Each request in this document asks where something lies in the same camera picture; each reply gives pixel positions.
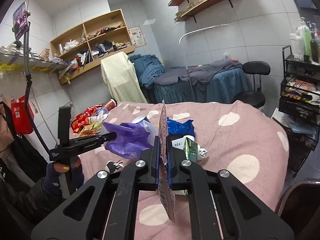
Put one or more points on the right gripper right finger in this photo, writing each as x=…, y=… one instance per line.
x=176, y=178

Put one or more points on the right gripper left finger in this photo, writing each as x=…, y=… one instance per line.
x=150, y=172

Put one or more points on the purple plastic bag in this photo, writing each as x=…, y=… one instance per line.
x=132, y=138

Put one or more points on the blue plastic wrapper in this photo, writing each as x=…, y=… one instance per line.
x=177, y=128

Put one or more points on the brown trash bin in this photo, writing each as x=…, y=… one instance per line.
x=299, y=208

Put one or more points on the left hand with glove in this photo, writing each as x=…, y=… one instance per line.
x=60, y=176

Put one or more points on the green drink carton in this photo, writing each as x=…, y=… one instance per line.
x=190, y=149

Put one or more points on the red snack bag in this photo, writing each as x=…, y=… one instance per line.
x=80, y=120

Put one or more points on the crumpled silver wrapper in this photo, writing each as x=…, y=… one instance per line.
x=201, y=153

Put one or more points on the clear plastic bottle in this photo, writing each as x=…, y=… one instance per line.
x=98, y=116

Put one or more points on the red hanging bag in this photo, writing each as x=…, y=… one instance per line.
x=20, y=118

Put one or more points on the pink polka dot blanket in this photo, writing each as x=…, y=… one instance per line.
x=231, y=194

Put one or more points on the cream cloth on chair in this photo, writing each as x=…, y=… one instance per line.
x=119, y=75

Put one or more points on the blue massage bed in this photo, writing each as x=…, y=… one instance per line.
x=219, y=82

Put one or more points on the blue bedding pile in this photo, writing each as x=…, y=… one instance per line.
x=148, y=68

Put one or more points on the wooden cubby shelf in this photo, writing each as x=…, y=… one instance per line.
x=90, y=42

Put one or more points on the glass side shelf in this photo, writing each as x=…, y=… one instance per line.
x=12, y=60

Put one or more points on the black round stool chair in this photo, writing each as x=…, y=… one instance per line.
x=254, y=96

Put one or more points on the phone on stand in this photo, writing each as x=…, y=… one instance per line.
x=20, y=21

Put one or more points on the black mesh cart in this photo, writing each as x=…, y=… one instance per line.
x=299, y=102

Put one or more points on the white curved pole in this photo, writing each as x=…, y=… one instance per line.
x=195, y=50

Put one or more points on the green lotion bottle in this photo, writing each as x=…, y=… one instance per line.
x=306, y=35

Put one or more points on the wall poster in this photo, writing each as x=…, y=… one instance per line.
x=136, y=36

